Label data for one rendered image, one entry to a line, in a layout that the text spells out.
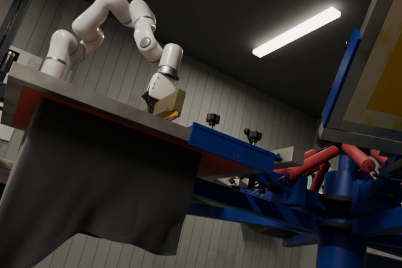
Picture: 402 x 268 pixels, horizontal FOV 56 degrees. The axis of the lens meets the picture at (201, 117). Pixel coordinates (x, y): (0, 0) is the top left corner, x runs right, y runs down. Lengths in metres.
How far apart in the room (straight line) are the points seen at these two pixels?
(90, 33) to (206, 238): 3.71
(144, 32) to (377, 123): 0.86
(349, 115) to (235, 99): 4.36
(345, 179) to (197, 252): 3.41
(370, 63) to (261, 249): 4.63
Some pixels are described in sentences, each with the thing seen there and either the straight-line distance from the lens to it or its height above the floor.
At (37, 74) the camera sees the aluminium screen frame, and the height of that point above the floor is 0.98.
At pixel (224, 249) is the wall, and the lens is 5.20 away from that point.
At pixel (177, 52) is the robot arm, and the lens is 1.44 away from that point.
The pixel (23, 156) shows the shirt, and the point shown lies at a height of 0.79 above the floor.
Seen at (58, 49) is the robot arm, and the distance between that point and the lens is 1.74.
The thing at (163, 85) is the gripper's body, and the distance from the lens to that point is 1.38.
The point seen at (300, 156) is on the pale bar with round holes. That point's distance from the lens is 1.24.
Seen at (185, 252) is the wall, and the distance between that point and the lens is 4.90.
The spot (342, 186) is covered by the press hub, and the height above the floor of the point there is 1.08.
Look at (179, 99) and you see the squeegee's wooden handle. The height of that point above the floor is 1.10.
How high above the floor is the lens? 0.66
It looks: 20 degrees up
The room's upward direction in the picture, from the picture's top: 13 degrees clockwise
